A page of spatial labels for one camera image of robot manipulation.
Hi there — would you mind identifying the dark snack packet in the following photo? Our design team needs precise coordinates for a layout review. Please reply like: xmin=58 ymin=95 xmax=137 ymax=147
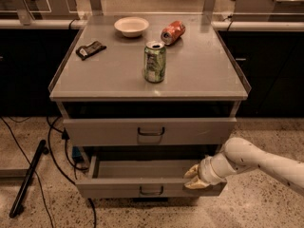
xmin=76 ymin=41 xmax=106 ymax=61

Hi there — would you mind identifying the grey top drawer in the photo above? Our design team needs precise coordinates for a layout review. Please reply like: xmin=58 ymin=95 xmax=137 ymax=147
xmin=64 ymin=118 xmax=237 ymax=146

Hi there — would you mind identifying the black bar on floor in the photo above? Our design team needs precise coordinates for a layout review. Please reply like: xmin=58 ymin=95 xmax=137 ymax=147
xmin=9 ymin=140 xmax=48 ymax=219

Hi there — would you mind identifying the white bowl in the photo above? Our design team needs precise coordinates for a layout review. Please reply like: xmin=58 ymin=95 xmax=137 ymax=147
xmin=114 ymin=17 xmax=149 ymax=38

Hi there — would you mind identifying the orange soda can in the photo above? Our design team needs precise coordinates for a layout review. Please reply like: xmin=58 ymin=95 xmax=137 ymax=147
xmin=161 ymin=21 xmax=185 ymax=46

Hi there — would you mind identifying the black floor cable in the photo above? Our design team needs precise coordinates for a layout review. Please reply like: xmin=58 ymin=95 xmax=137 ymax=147
xmin=0 ymin=116 xmax=55 ymax=228

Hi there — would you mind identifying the black cable near cabinet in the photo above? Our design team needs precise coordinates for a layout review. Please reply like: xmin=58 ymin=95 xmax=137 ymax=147
xmin=46 ymin=116 xmax=98 ymax=228

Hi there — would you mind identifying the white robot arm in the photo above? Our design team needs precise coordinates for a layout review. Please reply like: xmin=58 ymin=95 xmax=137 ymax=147
xmin=184 ymin=138 xmax=304 ymax=195

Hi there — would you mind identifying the grey drawer cabinet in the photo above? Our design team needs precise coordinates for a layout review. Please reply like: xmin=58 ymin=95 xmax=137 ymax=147
xmin=47 ymin=13 xmax=252 ymax=204

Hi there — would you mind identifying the green soda can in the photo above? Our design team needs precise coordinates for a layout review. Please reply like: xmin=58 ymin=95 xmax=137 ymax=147
xmin=143 ymin=41 xmax=166 ymax=83

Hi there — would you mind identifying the white horizontal rail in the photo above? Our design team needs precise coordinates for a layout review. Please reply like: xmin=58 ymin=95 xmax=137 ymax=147
xmin=0 ymin=20 xmax=304 ymax=32

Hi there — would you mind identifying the blue plug adapter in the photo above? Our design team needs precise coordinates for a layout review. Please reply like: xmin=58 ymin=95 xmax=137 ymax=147
xmin=72 ymin=146 xmax=83 ymax=162

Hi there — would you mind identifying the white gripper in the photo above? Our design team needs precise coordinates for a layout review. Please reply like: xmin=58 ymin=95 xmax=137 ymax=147
xmin=183 ymin=154 xmax=230 ymax=189

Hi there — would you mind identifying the grey drawer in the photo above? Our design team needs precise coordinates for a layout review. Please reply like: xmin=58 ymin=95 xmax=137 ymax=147
xmin=76 ymin=156 xmax=226 ymax=199
xmin=64 ymin=118 xmax=237 ymax=146

